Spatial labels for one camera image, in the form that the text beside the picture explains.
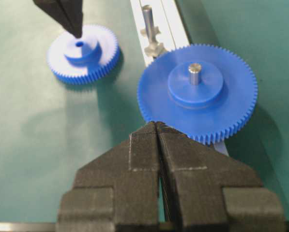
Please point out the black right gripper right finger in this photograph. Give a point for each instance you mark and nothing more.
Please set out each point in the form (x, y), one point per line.
(207, 191)

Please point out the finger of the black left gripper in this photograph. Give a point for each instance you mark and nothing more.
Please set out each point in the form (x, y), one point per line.
(47, 9)
(69, 15)

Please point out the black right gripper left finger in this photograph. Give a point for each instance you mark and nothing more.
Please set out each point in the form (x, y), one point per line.
(118, 191)

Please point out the small blue gear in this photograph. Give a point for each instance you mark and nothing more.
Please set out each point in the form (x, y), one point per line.
(87, 59)

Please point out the empty steel shaft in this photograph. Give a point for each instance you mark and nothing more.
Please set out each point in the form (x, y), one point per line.
(149, 24)

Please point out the large blue gear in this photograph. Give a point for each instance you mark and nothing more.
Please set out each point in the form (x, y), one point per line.
(215, 109)

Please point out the steel shaft in large gear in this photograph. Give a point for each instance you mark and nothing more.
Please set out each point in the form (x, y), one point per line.
(194, 70)

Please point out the silver shaft mounting bracket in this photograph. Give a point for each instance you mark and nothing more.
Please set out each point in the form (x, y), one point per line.
(155, 48)

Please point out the silver aluminium extrusion rail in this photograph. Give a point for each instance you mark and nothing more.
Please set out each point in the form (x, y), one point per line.
(166, 17)

